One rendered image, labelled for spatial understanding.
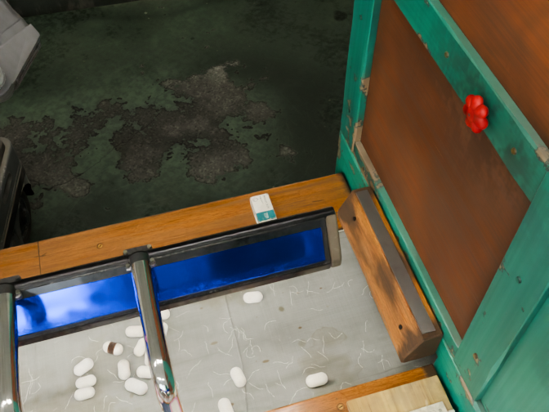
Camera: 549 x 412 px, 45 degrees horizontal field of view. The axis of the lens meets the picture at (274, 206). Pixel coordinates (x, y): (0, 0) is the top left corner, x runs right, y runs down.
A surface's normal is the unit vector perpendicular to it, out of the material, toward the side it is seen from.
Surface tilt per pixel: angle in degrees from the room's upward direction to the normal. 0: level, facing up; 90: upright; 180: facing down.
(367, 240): 67
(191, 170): 0
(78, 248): 0
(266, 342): 0
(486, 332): 90
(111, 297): 58
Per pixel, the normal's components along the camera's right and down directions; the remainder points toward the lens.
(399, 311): -0.87, -0.05
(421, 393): 0.00, -0.61
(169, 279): 0.24, 0.32
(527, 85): -0.96, 0.22
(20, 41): 0.31, 0.03
